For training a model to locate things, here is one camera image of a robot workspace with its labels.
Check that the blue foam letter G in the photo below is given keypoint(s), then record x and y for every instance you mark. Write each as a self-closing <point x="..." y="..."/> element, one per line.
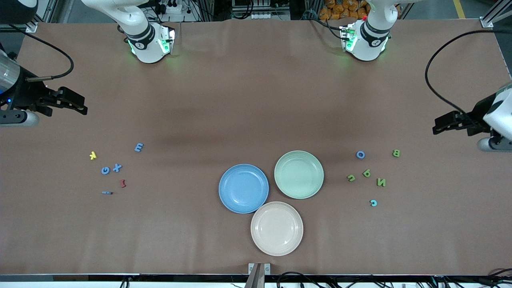
<point x="102" y="170"/>

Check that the blue plate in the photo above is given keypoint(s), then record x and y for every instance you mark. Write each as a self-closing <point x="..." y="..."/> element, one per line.
<point x="243" y="188"/>

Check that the green foam letter N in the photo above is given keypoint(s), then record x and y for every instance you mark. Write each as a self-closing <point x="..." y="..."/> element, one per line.
<point x="381" y="182"/>

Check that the aluminium frame rail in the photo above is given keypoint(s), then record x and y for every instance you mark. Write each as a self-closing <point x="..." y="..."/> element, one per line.
<point x="31" y="26"/>
<point x="498" y="10"/>

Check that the blue foam letter E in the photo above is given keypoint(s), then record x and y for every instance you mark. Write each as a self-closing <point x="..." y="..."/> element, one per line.
<point x="138" y="147"/>

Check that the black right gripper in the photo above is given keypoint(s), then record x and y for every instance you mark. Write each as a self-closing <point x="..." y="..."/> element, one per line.
<point x="24" y="97"/>

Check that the white power strip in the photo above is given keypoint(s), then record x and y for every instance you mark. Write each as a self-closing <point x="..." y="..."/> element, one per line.
<point x="176" y="8"/>
<point x="264" y="16"/>

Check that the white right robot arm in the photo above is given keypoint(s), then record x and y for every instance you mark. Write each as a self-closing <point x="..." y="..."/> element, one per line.
<point x="144" y="44"/>

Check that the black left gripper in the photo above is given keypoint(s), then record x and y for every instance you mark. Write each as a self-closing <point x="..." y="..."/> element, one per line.
<point x="478" y="113"/>

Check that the green plate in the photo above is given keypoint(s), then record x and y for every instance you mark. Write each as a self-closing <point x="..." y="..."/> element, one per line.
<point x="298" y="174"/>

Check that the blue foam letter X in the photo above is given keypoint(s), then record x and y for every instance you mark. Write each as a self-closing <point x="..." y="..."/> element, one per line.
<point x="116" y="168"/>

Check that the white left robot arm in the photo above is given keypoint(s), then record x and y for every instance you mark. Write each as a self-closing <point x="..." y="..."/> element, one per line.
<point x="368" y="44"/>

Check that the brown table cover sheet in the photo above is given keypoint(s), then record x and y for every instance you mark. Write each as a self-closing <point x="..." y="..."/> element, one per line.
<point x="256" y="100"/>

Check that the green foam letter P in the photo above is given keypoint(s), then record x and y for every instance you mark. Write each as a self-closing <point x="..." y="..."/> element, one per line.
<point x="364" y="174"/>

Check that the orange fruit pile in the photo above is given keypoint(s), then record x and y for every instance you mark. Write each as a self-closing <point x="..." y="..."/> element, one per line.
<point x="340" y="10"/>

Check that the grey metal mount bracket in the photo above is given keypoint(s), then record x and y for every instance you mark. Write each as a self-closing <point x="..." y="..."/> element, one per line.
<point x="252" y="267"/>

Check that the black table edge rail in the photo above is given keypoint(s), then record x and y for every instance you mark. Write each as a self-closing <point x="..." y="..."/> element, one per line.
<point x="180" y="278"/>

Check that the blue foam letter O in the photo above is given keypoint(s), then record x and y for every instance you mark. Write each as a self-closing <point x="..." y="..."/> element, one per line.
<point x="357" y="154"/>

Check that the green foam letter B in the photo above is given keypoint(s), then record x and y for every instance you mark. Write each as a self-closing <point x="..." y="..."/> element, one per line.
<point x="396" y="153"/>

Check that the beige plate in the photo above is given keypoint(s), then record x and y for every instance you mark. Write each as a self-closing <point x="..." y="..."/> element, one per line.
<point x="276" y="228"/>

